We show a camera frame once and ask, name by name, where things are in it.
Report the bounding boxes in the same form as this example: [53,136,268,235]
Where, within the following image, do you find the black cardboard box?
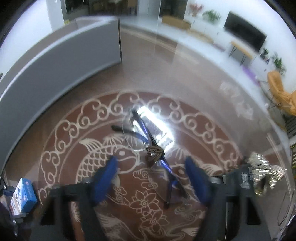
[224,163,254,197]

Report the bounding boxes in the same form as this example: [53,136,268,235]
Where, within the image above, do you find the blue white medicine box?
[10,178,37,216]

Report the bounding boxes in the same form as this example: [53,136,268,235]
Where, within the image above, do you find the brown hair tie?
[145,146,165,166]

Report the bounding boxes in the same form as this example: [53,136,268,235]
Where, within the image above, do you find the eyeglasses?
[111,106,189,209]

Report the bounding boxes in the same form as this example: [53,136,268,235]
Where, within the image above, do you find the yellow lounge chair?
[267,71,295,116]

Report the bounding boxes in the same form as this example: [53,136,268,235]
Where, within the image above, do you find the wooden bench stool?
[228,41,254,66]

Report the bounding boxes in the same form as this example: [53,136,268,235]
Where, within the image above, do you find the white tv console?
[184,15,273,79]

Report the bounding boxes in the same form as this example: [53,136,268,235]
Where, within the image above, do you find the small potted plant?
[260,48,269,61]

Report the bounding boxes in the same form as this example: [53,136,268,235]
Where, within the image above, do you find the potted green plant right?
[272,52,287,75]

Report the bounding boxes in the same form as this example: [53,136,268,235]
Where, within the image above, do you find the potted green plant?
[202,9,221,24]
[272,52,287,75]

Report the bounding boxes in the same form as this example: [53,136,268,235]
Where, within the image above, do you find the grey white storage bin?
[1,16,122,168]

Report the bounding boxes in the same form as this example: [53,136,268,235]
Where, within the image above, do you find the black flat television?
[224,11,266,52]

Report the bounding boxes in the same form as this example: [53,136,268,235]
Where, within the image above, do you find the brown cardboard box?
[162,16,191,30]

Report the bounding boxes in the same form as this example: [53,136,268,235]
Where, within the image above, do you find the potted green plant left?
[202,9,221,24]

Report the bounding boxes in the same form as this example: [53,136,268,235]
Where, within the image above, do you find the red flower vase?
[189,3,204,17]

